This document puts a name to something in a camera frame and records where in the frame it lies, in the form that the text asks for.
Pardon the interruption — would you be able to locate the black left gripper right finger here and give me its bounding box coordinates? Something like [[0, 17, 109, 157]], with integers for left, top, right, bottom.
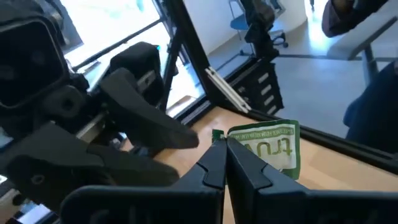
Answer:
[[227, 138, 398, 224]]

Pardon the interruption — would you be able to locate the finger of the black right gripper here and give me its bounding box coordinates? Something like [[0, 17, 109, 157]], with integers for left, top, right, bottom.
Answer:
[[98, 67, 200, 150], [6, 121, 180, 214]]

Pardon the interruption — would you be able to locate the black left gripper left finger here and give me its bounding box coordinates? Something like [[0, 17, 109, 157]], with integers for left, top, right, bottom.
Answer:
[[60, 138, 228, 224]]

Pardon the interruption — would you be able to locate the green white Truvia packet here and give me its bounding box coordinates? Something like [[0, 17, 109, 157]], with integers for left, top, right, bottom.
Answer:
[[211, 119, 302, 180]]

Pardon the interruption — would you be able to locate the silver aluminium extrusion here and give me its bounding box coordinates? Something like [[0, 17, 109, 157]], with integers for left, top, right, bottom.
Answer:
[[204, 66, 252, 114]]

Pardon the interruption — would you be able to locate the black drawer unit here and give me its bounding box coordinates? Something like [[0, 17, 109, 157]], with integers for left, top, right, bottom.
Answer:
[[230, 58, 285, 116]]

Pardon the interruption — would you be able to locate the dark navy fabric seat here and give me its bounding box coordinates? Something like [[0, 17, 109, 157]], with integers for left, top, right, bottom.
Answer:
[[343, 60, 398, 154]]

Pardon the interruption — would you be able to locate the blue chair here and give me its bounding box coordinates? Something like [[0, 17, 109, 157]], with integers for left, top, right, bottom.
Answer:
[[228, 0, 251, 32]]

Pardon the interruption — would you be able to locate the light grey table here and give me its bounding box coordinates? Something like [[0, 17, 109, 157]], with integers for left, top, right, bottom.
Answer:
[[326, 12, 398, 85]]

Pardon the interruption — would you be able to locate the dark jacket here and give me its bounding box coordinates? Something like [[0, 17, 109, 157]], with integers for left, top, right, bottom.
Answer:
[[321, 0, 391, 39]]

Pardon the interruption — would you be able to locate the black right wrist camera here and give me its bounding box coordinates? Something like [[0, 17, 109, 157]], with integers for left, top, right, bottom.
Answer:
[[0, 18, 71, 110]]

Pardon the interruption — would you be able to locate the glass window wall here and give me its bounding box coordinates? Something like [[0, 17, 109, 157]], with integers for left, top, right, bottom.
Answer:
[[58, 0, 206, 119]]

